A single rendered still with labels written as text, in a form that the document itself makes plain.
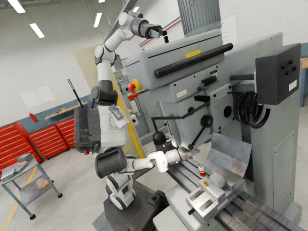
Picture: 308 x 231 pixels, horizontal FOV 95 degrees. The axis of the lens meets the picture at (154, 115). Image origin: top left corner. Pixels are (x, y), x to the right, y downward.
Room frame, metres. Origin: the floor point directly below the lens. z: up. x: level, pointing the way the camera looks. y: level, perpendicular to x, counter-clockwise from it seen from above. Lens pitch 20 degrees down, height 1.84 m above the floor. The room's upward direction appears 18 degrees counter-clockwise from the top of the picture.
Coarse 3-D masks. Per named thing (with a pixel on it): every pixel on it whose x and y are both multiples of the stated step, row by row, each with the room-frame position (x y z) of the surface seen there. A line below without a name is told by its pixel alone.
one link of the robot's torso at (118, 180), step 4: (116, 172) 0.97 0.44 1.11; (108, 176) 1.01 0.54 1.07; (112, 176) 0.97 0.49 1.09; (116, 176) 0.97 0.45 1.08; (120, 176) 0.98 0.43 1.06; (124, 176) 1.00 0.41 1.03; (128, 176) 1.02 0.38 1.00; (112, 180) 0.96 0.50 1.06; (116, 180) 0.95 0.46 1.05; (120, 180) 0.97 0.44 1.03; (124, 180) 0.99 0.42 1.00; (116, 184) 0.94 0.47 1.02; (120, 184) 0.96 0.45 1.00; (116, 188) 0.97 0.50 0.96
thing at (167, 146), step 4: (168, 136) 1.20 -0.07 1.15; (168, 140) 1.10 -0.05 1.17; (164, 144) 1.09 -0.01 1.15; (168, 144) 1.06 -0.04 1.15; (156, 148) 1.22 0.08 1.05; (160, 148) 1.16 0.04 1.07; (164, 148) 1.11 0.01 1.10; (168, 148) 1.05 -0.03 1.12; (172, 148) 1.07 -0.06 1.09; (176, 148) 1.09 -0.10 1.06; (164, 152) 1.12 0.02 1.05
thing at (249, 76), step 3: (231, 75) 0.78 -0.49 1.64; (234, 75) 0.76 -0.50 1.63; (237, 75) 0.74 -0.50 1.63; (240, 75) 0.73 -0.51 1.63; (243, 75) 0.71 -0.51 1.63; (246, 75) 0.70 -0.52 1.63; (249, 75) 0.69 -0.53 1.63; (252, 75) 0.68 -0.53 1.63; (231, 78) 0.78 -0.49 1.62; (234, 78) 0.76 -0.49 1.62; (237, 78) 0.75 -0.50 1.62; (240, 78) 0.73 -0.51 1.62; (243, 78) 0.72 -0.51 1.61; (246, 78) 0.70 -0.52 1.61; (249, 78) 0.69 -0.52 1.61; (252, 78) 0.68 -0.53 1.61
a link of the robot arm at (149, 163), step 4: (156, 152) 0.81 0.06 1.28; (160, 152) 0.78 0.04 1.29; (148, 156) 0.79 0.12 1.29; (152, 156) 0.78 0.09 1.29; (156, 156) 0.76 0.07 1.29; (160, 156) 0.76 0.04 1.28; (148, 160) 0.78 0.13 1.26; (152, 160) 0.83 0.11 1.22; (148, 164) 0.78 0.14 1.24; (152, 164) 0.81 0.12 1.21
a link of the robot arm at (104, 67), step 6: (96, 48) 1.04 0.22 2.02; (102, 48) 1.01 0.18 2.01; (96, 54) 1.03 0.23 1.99; (102, 54) 1.01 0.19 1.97; (96, 60) 1.03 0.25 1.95; (102, 60) 1.02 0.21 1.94; (108, 60) 1.04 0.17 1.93; (102, 66) 1.00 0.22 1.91; (108, 66) 1.02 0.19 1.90; (102, 72) 0.98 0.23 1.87; (108, 72) 1.00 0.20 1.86; (102, 78) 0.97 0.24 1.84; (108, 78) 0.97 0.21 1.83
